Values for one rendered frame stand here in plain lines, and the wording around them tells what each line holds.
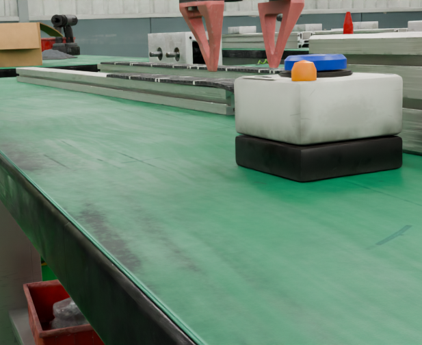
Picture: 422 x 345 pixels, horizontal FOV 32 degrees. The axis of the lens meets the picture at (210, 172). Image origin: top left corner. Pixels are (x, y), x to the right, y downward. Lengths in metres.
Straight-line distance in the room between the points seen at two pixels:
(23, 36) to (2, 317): 1.14
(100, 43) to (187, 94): 11.00
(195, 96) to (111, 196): 0.49
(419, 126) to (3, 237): 1.45
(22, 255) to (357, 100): 1.50
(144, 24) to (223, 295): 11.87
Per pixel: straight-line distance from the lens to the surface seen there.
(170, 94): 0.97
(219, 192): 0.43
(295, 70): 0.44
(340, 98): 0.45
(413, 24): 0.82
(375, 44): 0.57
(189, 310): 0.25
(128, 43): 12.03
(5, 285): 1.91
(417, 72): 0.54
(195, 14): 0.81
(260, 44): 4.19
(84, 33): 11.84
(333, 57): 0.48
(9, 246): 1.88
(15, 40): 2.71
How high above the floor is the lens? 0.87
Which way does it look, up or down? 11 degrees down
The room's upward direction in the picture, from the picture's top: 2 degrees counter-clockwise
